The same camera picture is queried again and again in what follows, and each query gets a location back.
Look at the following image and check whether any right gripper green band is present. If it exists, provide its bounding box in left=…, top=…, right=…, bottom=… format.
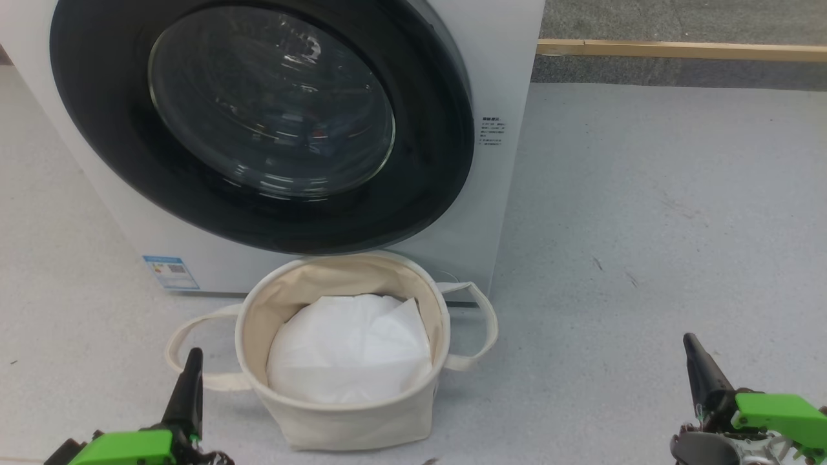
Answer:
left=671, top=333, right=827, bottom=465

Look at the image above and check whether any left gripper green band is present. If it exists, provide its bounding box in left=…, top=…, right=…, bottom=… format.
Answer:
left=68, top=347, right=214, bottom=465

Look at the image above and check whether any black round glass washer door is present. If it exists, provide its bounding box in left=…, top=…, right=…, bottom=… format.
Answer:
left=50, top=0, right=476, bottom=256

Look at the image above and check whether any cream canvas laundry basket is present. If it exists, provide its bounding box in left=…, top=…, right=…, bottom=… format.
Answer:
left=165, top=252, right=499, bottom=451

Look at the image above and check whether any white front-load washing machine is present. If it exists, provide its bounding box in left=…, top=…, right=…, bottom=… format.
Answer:
left=0, top=0, right=547, bottom=304

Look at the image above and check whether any blue energy label sticker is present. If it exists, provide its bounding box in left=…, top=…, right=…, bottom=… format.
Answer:
left=143, top=256, right=200, bottom=291

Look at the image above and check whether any white liner sheet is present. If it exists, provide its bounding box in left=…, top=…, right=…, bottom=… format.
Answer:
left=266, top=294, right=432, bottom=405

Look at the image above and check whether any small black text sticker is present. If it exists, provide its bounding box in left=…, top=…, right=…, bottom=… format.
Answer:
left=480, top=117, right=507, bottom=148

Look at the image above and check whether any thin black gripper wire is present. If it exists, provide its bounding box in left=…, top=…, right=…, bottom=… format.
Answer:
left=194, top=446, right=235, bottom=465

